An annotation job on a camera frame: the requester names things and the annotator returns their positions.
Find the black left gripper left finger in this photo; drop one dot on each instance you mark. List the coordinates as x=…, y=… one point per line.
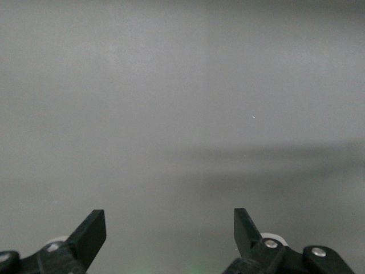
x=88, y=237

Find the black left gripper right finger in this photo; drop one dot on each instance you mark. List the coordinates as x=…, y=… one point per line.
x=245, y=231

